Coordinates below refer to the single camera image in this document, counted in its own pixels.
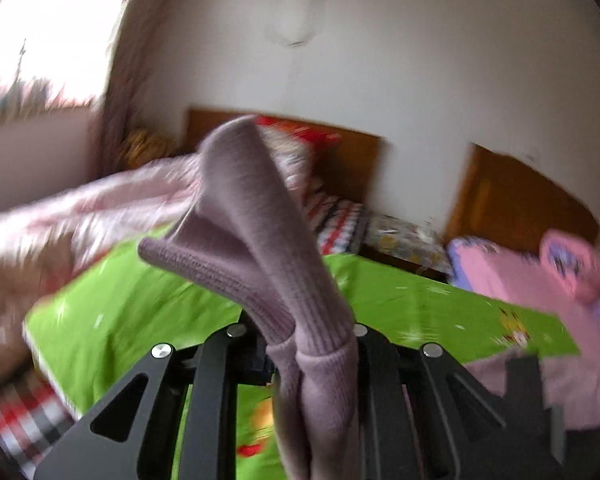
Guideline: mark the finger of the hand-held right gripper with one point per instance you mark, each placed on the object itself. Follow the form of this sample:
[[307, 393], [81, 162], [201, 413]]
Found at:
[[522, 385]]

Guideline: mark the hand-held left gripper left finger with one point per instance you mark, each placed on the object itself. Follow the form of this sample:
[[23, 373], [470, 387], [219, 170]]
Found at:
[[215, 375]]

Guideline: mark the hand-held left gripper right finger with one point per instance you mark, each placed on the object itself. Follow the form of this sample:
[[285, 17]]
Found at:
[[380, 380]]

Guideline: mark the purple pants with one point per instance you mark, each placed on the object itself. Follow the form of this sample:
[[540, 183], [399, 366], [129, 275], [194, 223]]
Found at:
[[270, 240]]

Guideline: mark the pink bed sheet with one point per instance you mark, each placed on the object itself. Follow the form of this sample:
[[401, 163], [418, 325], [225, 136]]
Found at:
[[510, 280]]

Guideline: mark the green printed cloth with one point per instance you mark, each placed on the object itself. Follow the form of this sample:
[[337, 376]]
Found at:
[[130, 310]]

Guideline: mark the folded pink quilt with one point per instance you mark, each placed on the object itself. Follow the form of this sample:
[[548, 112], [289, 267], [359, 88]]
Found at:
[[575, 265]]

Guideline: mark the nightstand with floral cover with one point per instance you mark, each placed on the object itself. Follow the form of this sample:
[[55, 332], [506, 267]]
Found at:
[[405, 245]]

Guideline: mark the right wooden headboard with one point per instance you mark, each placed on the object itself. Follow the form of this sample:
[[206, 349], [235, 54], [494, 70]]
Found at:
[[520, 200]]

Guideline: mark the checked bed sheet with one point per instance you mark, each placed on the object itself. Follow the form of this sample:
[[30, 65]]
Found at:
[[20, 425]]

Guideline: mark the pale pink patterned quilt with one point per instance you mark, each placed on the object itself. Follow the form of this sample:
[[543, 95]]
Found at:
[[80, 220]]

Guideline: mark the plain wooden headboard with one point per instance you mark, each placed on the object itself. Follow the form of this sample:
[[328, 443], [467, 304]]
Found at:
[[350, 160]]

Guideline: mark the red pillow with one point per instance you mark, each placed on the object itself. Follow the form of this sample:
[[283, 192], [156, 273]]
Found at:
[[305, 132]]

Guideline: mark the patterned curtain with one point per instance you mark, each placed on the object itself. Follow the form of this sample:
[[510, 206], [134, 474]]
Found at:
[[130, 85]]

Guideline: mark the barred window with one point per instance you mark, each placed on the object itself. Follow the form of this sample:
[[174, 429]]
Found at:
[[45, 35]]

